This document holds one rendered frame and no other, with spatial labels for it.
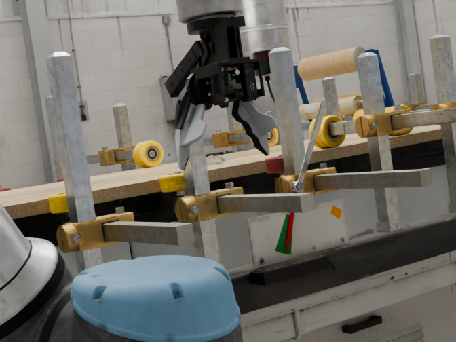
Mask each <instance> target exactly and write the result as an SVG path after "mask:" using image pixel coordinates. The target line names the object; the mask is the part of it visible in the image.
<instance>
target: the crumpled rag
mask: <svg viewBox="0 0 456 342"><path fill-rule="evenodd" d="M227 160H229V159H228V158H227V157H226V156H220V155H219V154H218V155H217V156H215V157H214V156H213V155H211V156H208V157H207V159H206V164H215V163H221V162H225V161H227Z"/></svg>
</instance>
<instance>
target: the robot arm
mask: <svg viewBox="0 0 456 342"><path fill-rule="evenodd" d="M176 6H177V12H178V21H179V22H180V23H182V24H187V32H188V35H200V39H201V40H199V41H196V42H195V43H194V44H193V45H192V46H191V48H190V50H189V51H188V52H187V53H186V55H185V57H184V58H183V59H182V60H181V62H180V63H179V64H178V66H177V67H176V68H175V70H174V71H173V73H172V74H171V76H170V77H169V78H168V80H167V81H166V82H165V84H164V85H165V87H166V89H167V91H168V93H169V95H170V97H171V98H175V97H178V99H177V102H176V112H175V125H174V128H175V130H176V133H175V142H176V154H177V159H178V166H179V168H180V169H181V170H185V167H186V165H187V162H188V159H189V151H190V147H191V145H192V144H193V143H194V142H196V141H198V140H199V139H201V138H202V136H203V135H204V134H205V131H206V128H207V125H206V123H204V122H203V116H204V113H205V110H209V109H211V107H212V106H213V105H215V106H216V105H219V107H220V108H226V107H228V105H229V102H233V108H232V113H231V114H232V116H233V117H234V119H235V120H236V121H237V122H239V123H241V124H242V125H243V126H244V129H245V131H246V134H247V135H248V136H249V137H251V139H252V141H253V144H254V147H256V148H257V149H258V150H259V151H260V152H261V153H263V154H264V155H265V156H268V155H269V143H268V139H267V135H266V133H268V132H270V131H271V130H273V129H274V128H276V126H277V123H276V121H275V119H274V118H273V117H272V116H270V115H268V114H265V113H262V112H260V111H258V110H257V108H256V107H255V106H254V105H253V100H257V98H258V97H262V96H265V90H264V85H263V76H262V70H261V61H260V58H259V59H250V57H243V52H242V43H241V38H240V29H239V28H241V27H243V26H245V20H244V16H240V15H241V14H242V13H243V9H242V0H176ZM237 16H238V17H237ZM255 70H259V79H260V85H261V89H257V83H256V77H255V72H254V71H255ZM240 319H241V314H240V309H239V306H238V304H237V303H236V299H235V295H234V291H233V285H232V282H231V277H230V275H229V273H228V271H227V270H226V269H225V268H224V267H223V266H222V265H221V264H220V263H217V262H216V261H213V260H211V259H207V258H203V257H199V256H195V257H192V256H186V255H161V256H142V257H137V258H135V259H134V260H118V261H112V262H108V263H103V264H100V265H96V266H93V267H91V268H88V269H86V270H84V271H82V272H81V273H79V275H78V276H76V277H75V275H74V273H73V272H72V271H71V269H70V267H69V266H68V265H67V263H66V262H65V260H64V259H63V257H62V256H61V255H60V253H59V252H58V250H57V249H56V247H55V245H53V243H51V242H50V241H47V240H44V239H39V238H32V237H24V236H23V234H22V233H21V231H20V230H19V228H18V227H17V226H16V224H15V223H14V222H13V220H12V218H11V217H10V216H9V214H8V213H7V211H6V210H5V208H4V207H3V206H2V205H1V203H0V342H243V338H242V329H241V324H240Z"/></svg>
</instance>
